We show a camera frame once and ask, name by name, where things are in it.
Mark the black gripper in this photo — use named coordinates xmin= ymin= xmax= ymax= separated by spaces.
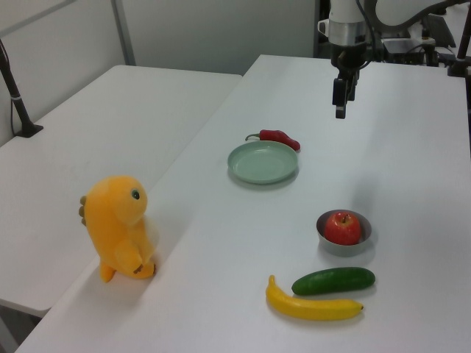
xmin=330 ymin=42 xmax=365 ymax=120

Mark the red apple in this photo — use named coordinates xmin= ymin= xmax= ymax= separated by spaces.
xmin=323 ymin=210 xmax=362 ymax=246

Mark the black electronics device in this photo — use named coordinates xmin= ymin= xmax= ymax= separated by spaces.
xmin=381 ymin=14 xmax=458 ymax=68

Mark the red chili pepper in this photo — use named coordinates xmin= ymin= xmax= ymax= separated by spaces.
xmin=245 ymin=129 xmax=302 ymax=152

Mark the green plate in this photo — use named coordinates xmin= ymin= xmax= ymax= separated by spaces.
xmin=227 ymin=141 xmax=298 ymax=185

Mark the grey bowl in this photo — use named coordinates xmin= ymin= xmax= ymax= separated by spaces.
xmin=315 ymin=209 xmax=373 ymax=257

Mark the green cucumber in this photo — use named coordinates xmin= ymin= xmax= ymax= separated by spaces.
xmin=291 ymin=267 xmax=376 ymax=296

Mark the yellow banana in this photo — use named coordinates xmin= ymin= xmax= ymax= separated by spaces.
xmin=265 ymin=274 xmax=366 ymax=321

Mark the orange plush dinosaur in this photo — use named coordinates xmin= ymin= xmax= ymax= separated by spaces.
xmin=79 ymin=175 xmax=162 ymax=284

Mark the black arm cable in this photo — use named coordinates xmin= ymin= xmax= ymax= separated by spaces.
xmin=358 ymin=0 xmax=384 ymax=71

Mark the black camera stand pole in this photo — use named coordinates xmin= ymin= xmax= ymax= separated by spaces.
xmin=446 ymin=26 xmax=471 ymax=78
xmin=0 ymin=38 xmax=44 ymax=139

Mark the grey partition post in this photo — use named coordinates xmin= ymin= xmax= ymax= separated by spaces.
xmin=109 ymin=0 xmax=137 ymax=68

